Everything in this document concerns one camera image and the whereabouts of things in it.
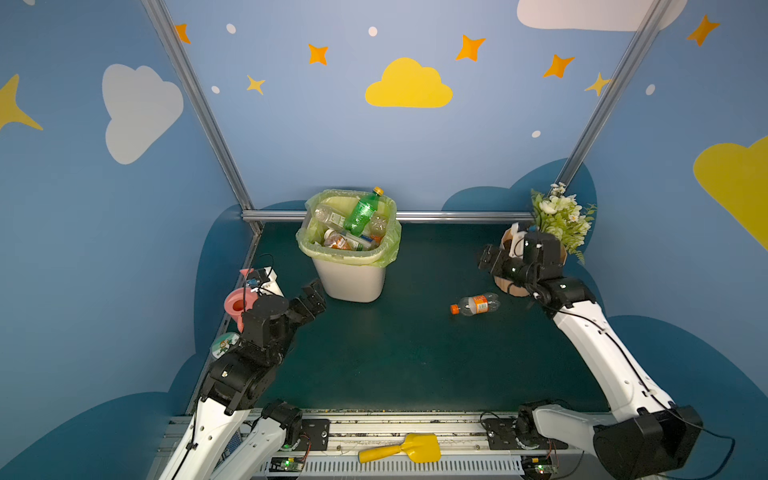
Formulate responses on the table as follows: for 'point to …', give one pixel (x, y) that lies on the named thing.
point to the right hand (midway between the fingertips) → (491, 248)
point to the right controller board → (537, 466)
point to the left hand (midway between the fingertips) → (310, 288)
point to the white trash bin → (351, 283)
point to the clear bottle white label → (325, 213)
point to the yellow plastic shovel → (419, 447)
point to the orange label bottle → (476, 304)
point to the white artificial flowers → (558, 214)
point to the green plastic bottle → (362, 211)
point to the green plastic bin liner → (321, 240)
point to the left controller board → (286, 464)
